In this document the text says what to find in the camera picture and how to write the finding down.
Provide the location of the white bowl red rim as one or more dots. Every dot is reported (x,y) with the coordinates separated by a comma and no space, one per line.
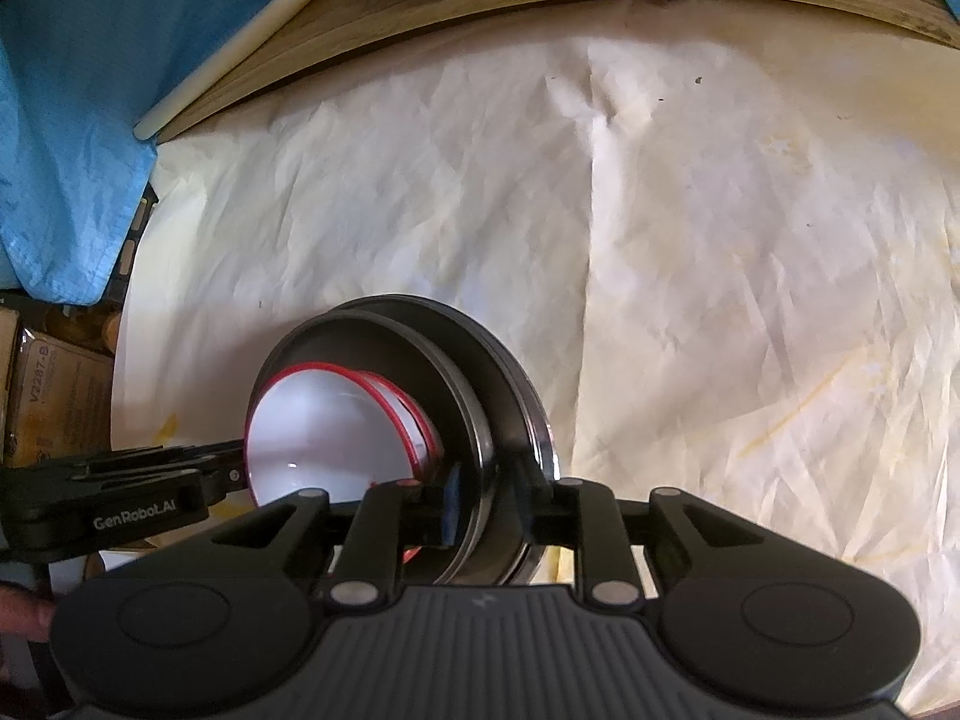
(424,439)
(322,435)

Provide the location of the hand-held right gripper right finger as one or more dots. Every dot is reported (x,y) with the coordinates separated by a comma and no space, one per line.
(534,510)

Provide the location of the black plastic crate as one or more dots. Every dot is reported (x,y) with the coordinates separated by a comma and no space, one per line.
(133,247)

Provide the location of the orange object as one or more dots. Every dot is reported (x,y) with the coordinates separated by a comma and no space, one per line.
(112,331)

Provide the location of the person's left hand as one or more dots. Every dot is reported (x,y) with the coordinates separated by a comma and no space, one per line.
(22,613)

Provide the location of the printed cardboard box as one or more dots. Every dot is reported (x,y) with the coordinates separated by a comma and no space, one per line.
(60,397)

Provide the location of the cream paper table cover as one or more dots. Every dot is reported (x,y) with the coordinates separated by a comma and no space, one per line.
(750,240)

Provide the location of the white rolled stick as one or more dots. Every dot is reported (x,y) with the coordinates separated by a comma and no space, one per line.
(240,45)

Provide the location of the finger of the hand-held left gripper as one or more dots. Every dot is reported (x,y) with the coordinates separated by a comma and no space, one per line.
(150,459)
(225,486)

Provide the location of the deep steel bowl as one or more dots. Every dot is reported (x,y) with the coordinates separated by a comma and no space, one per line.
(375,349)

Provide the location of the light blue garment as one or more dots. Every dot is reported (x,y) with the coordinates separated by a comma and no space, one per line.
(75,90)

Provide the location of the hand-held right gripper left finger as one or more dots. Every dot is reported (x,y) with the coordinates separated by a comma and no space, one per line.
(451,510)

